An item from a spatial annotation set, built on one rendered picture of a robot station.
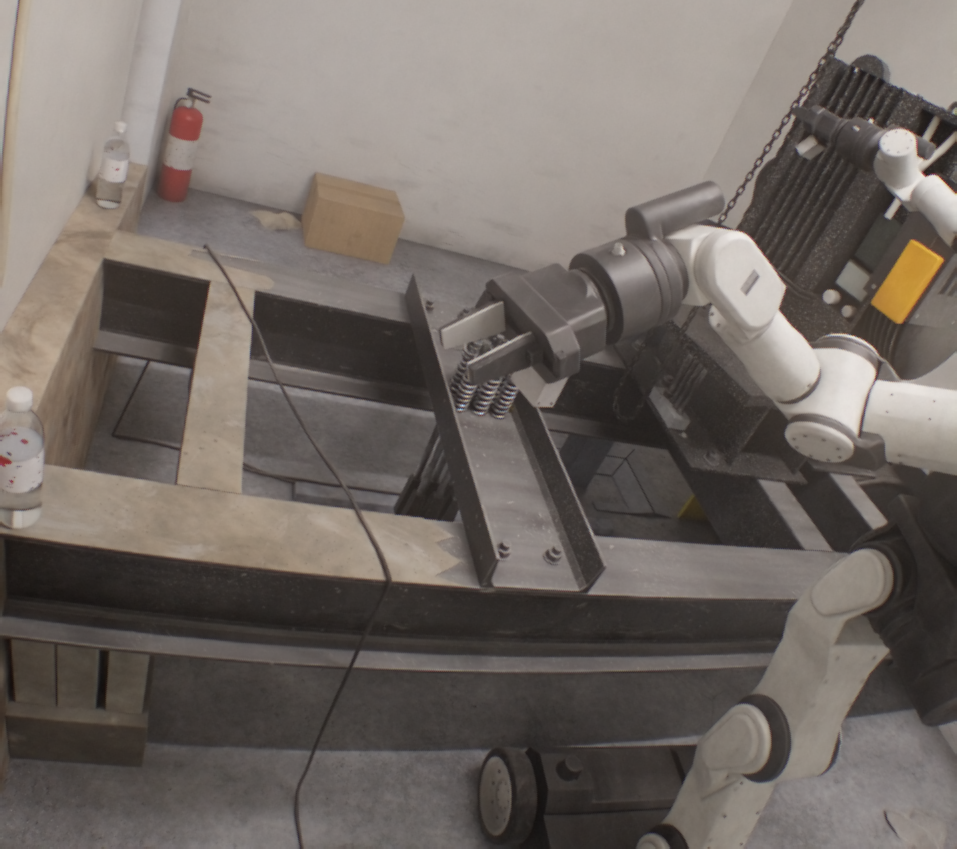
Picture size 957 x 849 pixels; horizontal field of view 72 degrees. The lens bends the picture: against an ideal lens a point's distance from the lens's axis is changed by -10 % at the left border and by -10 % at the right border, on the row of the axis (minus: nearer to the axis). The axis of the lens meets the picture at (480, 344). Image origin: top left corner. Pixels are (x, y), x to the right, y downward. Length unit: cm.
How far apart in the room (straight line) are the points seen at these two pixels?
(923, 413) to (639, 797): 113
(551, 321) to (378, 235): 292
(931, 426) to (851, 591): 39
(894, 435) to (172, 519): 94
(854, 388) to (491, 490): 73
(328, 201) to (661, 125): 182
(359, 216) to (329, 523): 241
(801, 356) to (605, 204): 337
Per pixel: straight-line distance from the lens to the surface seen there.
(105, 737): 154
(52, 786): 163
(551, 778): 162
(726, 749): 135
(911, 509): 115
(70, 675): 141
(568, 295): 63
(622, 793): 171
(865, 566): 115
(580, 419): 218
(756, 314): 72
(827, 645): 122
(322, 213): 342
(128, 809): 162
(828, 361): 87
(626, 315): 63
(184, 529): 112
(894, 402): 86
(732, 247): 68
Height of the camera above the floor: 150
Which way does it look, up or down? 28 degrees down
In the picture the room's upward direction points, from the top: 24 degrees clockwise
